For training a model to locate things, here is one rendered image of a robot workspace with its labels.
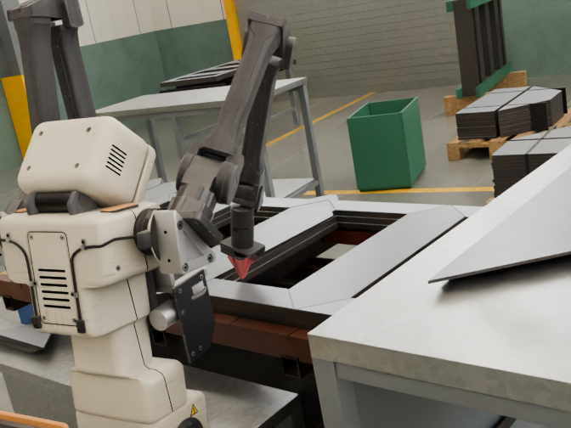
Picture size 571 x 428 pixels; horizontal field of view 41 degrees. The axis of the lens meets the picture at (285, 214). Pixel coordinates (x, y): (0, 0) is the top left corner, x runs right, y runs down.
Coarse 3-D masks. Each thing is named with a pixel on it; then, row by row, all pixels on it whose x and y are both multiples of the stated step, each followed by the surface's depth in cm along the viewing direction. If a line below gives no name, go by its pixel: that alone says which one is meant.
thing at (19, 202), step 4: (20, 192) 161; (24, 192) 159; (20, 196) 159; (24, 196) 159; (28, 196) 159; (12, 200) 158; (16, 200) 158; (20, 200) 157; (24, 200) 158; (8, 204) 158; (12, 204) 158; (16, 204) 157; (20, 204) 157; (24, 204) 157; (8, 208) 157; (12, 208) 157; (16, 208) 156; (20, 208) 156; (8, 212) 156; (12, 212) 155
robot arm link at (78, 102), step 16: (64, 0) 162; (64, 16) 164; (80, 16) 166; (64, 32) 165; (64, 48) 166; (80, 48) 170; (64, 64) 167; (80, 64) 170; (64, 80) 168; (80, 80) 170; (64, 96) 170; (80, 96) 170; (80, 112) 170
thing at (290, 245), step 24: (216, 216) 264; (264, 216) 261; (336, 216) 241; (360, 216) 235; (384, 216) 230; (288, 240) 225; (312, 240) 231; (432, 240) 200; (264, 264) 215; (216, 312) 190; (240, 312) 184; (264, 312) 179; (288, 312) 173
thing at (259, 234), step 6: (258, 234) 230; (264, 234) 229; (270, 234) 228; (276, 234) 227; (282, 234) 226; (288, 234) 225; (294, 234) 224; (264, 240) 223; (270, 240) 222; (276, 240) 221; (282, 240) 220
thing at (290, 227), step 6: (270, 222) 240; (276, 222) 239; (282, 222) 237; (288, 222) 236; (294, 222) 235; (300, 222) 234; (258, 228) 236; (264, 228) 235; (270, 228) 234; (276, 228) 233; (282, 228) 231; (288, 228) 230; (294, 228) 229; (300, 228) 228; (306, 228) 227
